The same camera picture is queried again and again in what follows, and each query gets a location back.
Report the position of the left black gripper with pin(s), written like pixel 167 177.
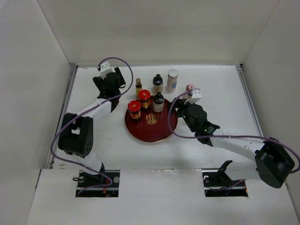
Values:
pixel 100 83

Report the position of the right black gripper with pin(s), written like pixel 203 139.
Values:
pixel 179 103

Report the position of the red-lid chili sauce jar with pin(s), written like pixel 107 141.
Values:
pixel 134 109

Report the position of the black-cap clear spice bottle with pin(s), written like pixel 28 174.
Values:
pixel 158 102

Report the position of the peppercorn jar silver lid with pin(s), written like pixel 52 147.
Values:
pixel 172 80

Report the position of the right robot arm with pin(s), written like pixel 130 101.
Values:
pixel 271 160

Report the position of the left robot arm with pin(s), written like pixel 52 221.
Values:
pixel 77 139

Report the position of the pink-cap spice shaker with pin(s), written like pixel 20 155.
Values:
pixel 189 89

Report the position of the small yellow-label oil bottle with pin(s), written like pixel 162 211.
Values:
pixel 138 86

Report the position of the round red lacquer tray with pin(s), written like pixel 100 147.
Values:
pixel 152 126

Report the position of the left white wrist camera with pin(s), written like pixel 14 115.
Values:
pixel 104 69

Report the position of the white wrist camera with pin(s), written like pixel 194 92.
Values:
pixel 104 69
pixel 193 96

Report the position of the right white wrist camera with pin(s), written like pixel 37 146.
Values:
pixel 193 96

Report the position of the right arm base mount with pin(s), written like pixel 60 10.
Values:
pixel 218 184

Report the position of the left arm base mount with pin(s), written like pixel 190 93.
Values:
pixel 89 185

